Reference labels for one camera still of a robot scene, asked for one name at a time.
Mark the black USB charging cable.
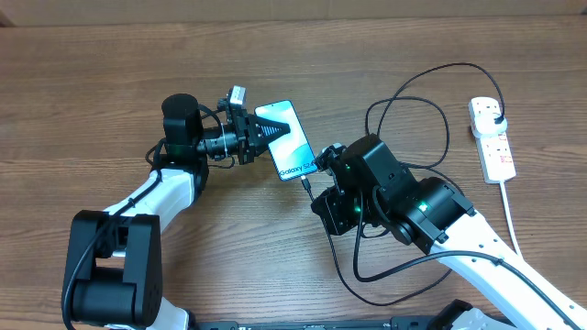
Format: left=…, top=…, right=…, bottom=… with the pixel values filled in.
left=300, top=62, right=506, bottom=307

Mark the white power strip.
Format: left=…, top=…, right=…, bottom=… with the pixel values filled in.
left=468, top=96, right=516, bottom=183

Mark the blue Samsung Galaxy smartphone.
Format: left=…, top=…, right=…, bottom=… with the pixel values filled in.
left=254, top=100, right=317, bottom=182

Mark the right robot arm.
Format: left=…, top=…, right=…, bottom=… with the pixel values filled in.
left=311, top=134, right=586, bottom=329

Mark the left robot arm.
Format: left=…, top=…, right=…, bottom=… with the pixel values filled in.
left=61, top=89, right=291, bottom=329

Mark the white charger plug adapter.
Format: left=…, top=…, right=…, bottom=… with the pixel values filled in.
left=471, top=115, right=508, bottom=138

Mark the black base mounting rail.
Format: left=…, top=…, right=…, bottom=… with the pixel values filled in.
left=187, top=300, right=519, bottom=330

